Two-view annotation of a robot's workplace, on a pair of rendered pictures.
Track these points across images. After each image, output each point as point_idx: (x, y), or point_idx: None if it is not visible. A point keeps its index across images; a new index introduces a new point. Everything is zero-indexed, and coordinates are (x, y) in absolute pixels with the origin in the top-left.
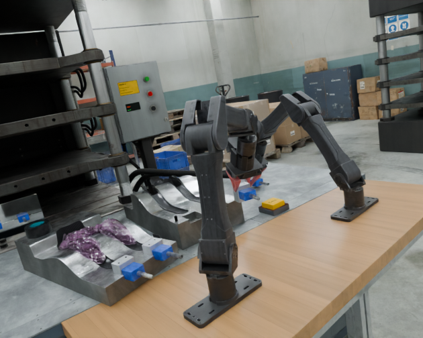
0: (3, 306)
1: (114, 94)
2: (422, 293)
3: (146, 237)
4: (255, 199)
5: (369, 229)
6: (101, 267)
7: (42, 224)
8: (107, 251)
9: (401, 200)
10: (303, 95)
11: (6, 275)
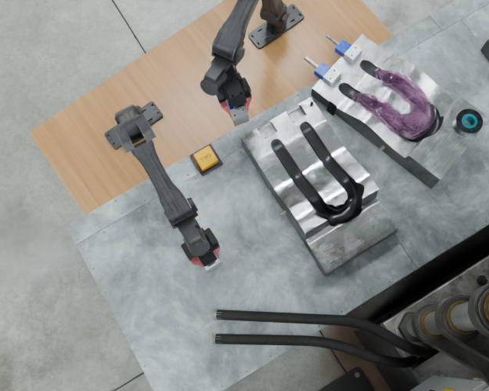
0: (460, 68)
1: (459, 381)
2: (45, 308)
3: (343, 106)
4: (218, 207)
5: (145, 82)
6: (375, 64)
7: (460, 116)
8: (375, 81)
9: (88, 126)
10: (123, 136)
11: None
